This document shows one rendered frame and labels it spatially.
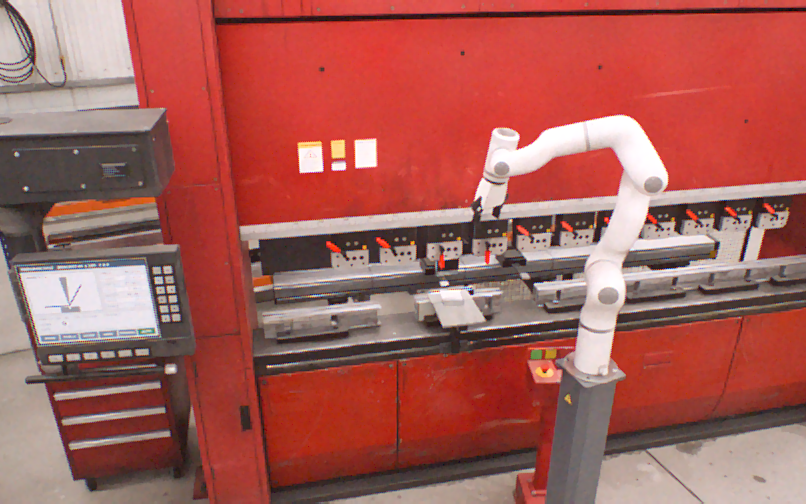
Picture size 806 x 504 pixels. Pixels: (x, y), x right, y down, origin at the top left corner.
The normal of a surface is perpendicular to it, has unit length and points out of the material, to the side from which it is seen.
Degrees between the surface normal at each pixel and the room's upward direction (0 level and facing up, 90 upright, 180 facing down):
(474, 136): 90
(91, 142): 90
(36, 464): 0
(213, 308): 90
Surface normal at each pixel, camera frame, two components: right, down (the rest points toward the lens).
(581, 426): -0.36, 0.40
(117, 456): 0.21, 0.43
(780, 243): -0.98, 0.09
